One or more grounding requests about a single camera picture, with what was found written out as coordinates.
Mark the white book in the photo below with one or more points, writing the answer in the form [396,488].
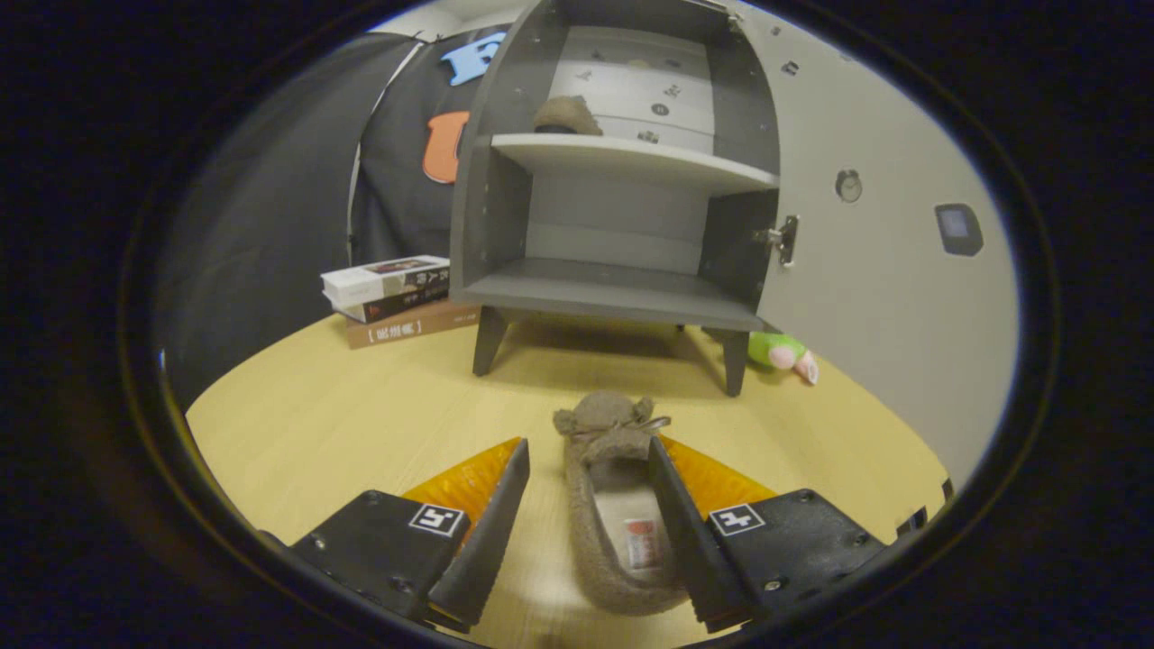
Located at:
[361,281]

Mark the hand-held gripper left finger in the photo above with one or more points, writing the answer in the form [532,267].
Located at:
[487,550]

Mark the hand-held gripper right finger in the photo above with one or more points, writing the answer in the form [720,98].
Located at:
[690,550]

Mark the black book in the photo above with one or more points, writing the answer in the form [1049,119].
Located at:
[397,305]

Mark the light grey shoe cabinet door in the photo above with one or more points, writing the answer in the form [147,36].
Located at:
[883,315]

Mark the brown fuzzy shoe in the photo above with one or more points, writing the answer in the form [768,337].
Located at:
[568,115]
[599,424]

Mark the black backdrop cloth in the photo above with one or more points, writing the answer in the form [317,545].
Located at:
[270,225]

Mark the metal door hinge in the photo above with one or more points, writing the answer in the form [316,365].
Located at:
[784,239]

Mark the dark grey shoe cabinet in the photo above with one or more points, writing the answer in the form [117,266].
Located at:
[613,293]

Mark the brown book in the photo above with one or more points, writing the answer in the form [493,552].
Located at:
[406,329]

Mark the green and pink plush toy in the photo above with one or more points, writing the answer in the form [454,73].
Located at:
[771,350]

